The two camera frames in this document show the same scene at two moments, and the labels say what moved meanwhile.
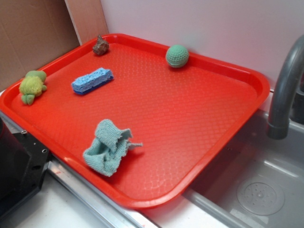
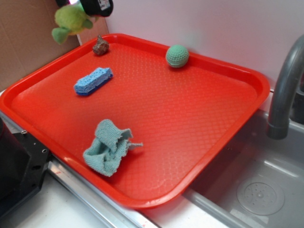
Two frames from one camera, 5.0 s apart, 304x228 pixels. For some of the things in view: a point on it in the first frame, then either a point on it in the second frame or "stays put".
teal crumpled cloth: x=110 y=143 stays put
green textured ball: x=177 y=56 stays put
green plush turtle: x=32 y=86 → x=71 y=19
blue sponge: x=82 y=84 stays put
